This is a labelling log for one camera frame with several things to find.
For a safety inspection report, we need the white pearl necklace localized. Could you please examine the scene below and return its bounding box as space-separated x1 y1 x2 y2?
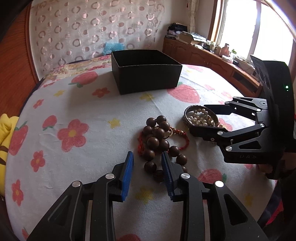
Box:
186 108 217 127

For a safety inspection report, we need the silver mesh bangle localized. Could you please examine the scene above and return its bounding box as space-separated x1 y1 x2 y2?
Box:
183 105 220 128

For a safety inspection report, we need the brown wooden bead bracelet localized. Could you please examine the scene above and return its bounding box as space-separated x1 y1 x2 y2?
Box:
142 114 188 183

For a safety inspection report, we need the red braided string bracelet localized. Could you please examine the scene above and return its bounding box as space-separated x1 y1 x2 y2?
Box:
137 126 190 158

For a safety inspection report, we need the black open jewelry box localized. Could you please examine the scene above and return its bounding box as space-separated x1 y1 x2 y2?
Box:
111 49 183 95

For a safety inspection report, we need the pink ceramic vase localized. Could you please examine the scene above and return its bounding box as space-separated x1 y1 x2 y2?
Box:
220 43 230 57

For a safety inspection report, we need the wooden cabinet row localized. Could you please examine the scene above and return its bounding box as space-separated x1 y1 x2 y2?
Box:
163 38 263 97

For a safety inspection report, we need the pile of books and papers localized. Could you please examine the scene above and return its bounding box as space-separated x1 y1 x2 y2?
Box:
165 23 207 45

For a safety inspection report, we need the strawberry print bed sheet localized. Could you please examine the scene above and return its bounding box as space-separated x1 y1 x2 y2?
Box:
5 65 276 240

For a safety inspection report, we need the yellow plush toy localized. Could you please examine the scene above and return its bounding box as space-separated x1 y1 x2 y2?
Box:
0 113 19 196

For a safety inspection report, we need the blue fluffy item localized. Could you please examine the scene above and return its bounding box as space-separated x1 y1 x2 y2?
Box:
102 43 125 56

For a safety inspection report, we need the floral quilt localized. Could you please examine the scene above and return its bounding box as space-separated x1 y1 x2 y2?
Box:
41 54 111 81

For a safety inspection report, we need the wooden headboard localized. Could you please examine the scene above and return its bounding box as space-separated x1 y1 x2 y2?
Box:
1 1 39 117

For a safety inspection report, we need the pink circle lace curtain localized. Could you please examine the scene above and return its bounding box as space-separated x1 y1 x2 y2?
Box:
30 1 165 78

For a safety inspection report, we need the window with wooden frame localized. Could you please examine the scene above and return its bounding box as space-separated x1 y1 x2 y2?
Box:
212 1 294 65

